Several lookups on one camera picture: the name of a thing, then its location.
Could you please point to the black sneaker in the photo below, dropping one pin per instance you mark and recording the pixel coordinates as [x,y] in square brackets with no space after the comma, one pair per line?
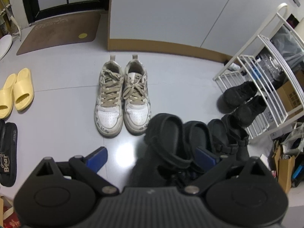
[237,95]
[246,113]

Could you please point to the black sneaker rear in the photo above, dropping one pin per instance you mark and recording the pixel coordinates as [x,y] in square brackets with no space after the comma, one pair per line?
[246,113]

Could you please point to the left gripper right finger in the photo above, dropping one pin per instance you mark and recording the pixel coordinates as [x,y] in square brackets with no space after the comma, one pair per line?
[215,170]

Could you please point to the brown door mat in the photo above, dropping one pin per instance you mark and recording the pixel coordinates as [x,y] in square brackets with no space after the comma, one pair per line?
[62,30]

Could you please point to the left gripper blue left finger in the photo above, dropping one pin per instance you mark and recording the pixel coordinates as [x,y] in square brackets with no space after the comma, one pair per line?
[85,169]

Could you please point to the white sneaker beige laces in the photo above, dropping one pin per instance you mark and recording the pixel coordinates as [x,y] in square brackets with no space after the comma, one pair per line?
[108,113]

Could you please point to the cardboard box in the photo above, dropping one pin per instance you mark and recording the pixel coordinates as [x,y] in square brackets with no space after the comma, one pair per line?
[288,96]

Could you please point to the yellow slide right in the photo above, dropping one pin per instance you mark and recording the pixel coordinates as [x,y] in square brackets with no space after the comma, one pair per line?
[23,90]

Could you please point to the black strap sandal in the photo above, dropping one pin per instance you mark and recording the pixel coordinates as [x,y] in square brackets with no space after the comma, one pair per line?
[167,159]
[228,137]

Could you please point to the black fuzzy slipper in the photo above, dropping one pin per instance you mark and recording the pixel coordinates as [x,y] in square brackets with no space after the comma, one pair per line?
[198,138]

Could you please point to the brown paper bag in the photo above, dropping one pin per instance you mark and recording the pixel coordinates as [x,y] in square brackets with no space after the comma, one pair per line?
[284,166]

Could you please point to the yellow slide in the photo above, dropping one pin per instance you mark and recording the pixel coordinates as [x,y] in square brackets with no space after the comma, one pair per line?
[23,90]
[6,96]

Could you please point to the black sneaker front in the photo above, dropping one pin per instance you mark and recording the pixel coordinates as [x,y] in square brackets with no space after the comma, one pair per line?
[237,95]

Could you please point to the white round base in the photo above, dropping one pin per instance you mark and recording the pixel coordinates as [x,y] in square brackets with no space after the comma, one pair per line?
[5,44]

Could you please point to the yellow slide left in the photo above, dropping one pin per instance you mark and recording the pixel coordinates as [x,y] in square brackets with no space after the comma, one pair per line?
[6,96]

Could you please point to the overturned white sneaker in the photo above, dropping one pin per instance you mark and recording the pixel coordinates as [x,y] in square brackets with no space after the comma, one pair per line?
[137,112]

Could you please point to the black Bear slipper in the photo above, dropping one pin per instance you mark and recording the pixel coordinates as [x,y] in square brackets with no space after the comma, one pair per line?
[8,153]

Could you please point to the white wire shoe rack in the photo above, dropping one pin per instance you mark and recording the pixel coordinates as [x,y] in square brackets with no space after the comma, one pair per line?
[243,67]

